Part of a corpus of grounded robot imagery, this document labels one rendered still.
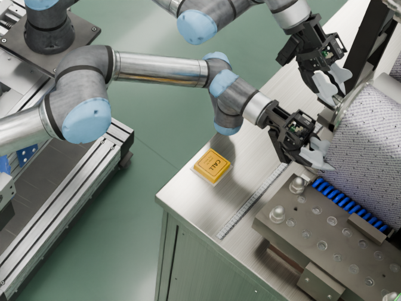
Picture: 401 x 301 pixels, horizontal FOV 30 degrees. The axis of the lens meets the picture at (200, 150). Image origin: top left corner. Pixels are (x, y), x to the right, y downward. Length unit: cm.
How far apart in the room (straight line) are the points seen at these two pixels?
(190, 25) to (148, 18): 188
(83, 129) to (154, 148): 133
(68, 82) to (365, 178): 72
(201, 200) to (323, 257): 36
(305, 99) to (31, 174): 110
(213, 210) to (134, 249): 96
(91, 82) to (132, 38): 163
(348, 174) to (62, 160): 130
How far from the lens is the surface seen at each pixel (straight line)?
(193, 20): 156
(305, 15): 159
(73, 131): 173
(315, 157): 179
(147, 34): 338
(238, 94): 181
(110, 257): 283
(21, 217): 269
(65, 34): 226
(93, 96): 172
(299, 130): 178
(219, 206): 192
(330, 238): 179
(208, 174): 194
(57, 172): 276
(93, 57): 180
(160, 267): 230
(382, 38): 212
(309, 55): 161
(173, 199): 192
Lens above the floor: 261
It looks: 59 degrees down
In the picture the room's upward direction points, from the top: 10 degrees clockwise
